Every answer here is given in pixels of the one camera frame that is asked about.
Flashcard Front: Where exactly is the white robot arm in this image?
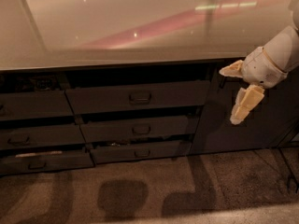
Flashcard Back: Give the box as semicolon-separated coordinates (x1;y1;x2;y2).
220;0;299;125

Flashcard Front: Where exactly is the dark drawer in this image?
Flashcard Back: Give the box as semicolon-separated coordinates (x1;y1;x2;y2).
0;91;72;120
0;151;93;175
0;124;85;150
80;116;199;143
65;80;210;114
91;140;192;164

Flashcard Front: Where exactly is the dark cabinet door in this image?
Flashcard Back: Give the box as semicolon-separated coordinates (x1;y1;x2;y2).
191;68;299;154

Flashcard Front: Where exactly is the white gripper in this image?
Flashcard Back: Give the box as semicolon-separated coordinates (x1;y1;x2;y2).
219;47;288;125

